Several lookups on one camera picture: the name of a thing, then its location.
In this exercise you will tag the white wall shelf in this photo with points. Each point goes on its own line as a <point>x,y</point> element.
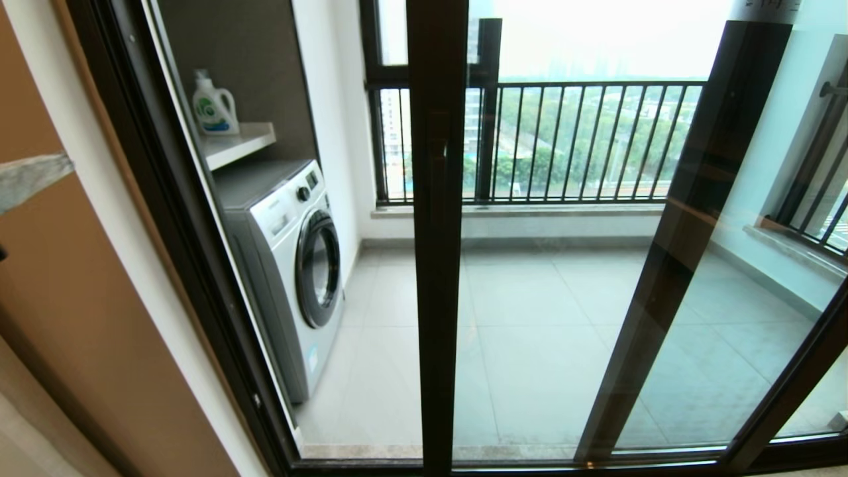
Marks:
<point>238,142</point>

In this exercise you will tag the long black balcony railing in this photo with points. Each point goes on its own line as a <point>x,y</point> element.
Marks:
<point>596,84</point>

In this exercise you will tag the dark balcony window frame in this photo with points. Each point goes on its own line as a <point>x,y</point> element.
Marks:
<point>489,132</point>

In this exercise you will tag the long grey stone sill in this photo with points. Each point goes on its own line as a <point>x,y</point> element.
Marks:
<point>563,211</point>

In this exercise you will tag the white detergent bottle green label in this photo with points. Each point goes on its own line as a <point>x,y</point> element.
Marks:
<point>214,109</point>

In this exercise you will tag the short grey stone sill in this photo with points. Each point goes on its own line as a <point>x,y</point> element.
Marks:
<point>795,255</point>

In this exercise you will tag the white front-load washing machine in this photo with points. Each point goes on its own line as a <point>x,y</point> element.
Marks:
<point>285,265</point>

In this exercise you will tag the dark framed fixed glass panel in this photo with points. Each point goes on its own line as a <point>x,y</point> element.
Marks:
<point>662,298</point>

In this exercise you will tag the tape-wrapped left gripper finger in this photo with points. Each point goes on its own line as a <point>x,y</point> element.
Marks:
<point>30,179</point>

